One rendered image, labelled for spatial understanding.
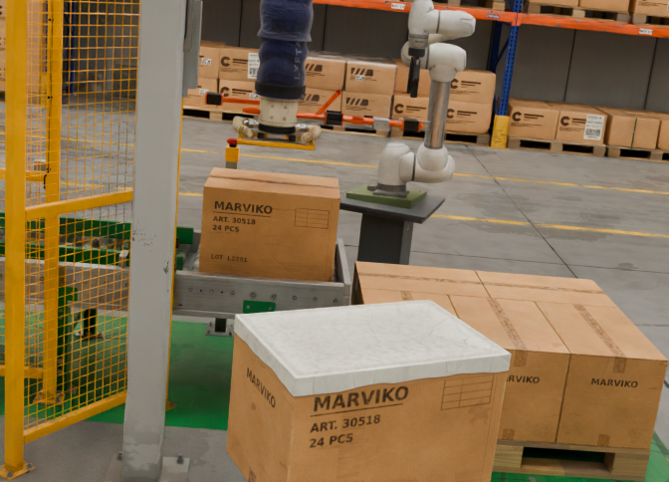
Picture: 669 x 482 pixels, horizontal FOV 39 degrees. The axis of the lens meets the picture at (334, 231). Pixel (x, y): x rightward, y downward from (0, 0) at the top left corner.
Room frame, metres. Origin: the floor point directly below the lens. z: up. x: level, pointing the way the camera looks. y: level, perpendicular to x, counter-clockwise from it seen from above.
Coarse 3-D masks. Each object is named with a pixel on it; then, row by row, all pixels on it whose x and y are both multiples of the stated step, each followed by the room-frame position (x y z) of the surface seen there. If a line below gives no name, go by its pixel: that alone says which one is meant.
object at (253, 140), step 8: (240, 136) 4.12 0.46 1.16; (256, 136) 4.13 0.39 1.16; (248, 144) 4.05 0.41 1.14; (256, 144) 4.05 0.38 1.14; (264, 144) 4.06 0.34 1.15; (272, 144) 4.06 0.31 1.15; (280, 144) 4.06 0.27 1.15; (288, 144) 4.07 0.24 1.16; (296, 144) 4.07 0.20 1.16; (304, 144) 4.09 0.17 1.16; (312, 144) 4.11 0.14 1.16
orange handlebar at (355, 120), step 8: (248, 104) 4.44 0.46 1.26; (256, 104) 4.44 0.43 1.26; (248, 112) 4.16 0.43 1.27; (256, 112) 4.17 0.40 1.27; (344, 120) 4.20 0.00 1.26; (352, 120) 4.20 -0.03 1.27; (360, 120) 4.21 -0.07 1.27; (368, 120) 4.21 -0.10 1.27; (392, 120) 4.26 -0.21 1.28; (400, 120) 4.27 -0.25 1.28
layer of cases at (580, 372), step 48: (384, 288) 4.06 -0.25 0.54; (432, 288) 4.13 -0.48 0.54; (480, 288) 4.20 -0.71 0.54; (528, 288) 4.27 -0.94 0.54; (576, 288) 4.35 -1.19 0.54; (528, 336) 3.64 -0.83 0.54; (576, 336) 3.69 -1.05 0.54; (624, 336) 3.75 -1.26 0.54; (528, 384) 3.48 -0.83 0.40; (576, 384) 3.50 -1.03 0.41; (624, 384) 3.51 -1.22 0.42; (528, 432) 3.49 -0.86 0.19; (576, 432) 3.50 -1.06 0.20; (624, 432) 3.51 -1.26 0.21
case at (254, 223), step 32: (224, 192) 4.01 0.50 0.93; (256, 192) 4.01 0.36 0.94; (288, 192) 4.04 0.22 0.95; (320, 192) 4.10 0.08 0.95; (224, 224) 4.01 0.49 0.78; (256, 224) 4.01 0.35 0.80; (288, 224) 4.02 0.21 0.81; (320, 224) 4.03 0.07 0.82; (224, 256) 4.01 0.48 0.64; (256, 256) 4.01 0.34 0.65; (288, 256) 4.02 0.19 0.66; (320, 256) 4.03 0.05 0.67
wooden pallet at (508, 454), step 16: (496, 448) 3.47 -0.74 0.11; (512, 448) 3.48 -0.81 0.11; (560, 448) 3.49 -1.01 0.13; (576, 448) 3.50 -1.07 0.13; (592, 448) 3.50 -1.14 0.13; (608, 448) 3.51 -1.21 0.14; (624, 448) 3.51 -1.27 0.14; (496, 464) 3.48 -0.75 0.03; (512, 464) 3.48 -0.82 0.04; (528, 464) 3.52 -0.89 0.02; (544, 464) 3.54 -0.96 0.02; (560, 464) 3.55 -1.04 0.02; (576, 464) 3.57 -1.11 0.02; (592, 464) 3.58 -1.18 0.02; (608, 464) 3.55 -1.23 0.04; (624, 464) 3.51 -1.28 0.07; (640, 464) 3.52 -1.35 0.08; (640, 480) 3.52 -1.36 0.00
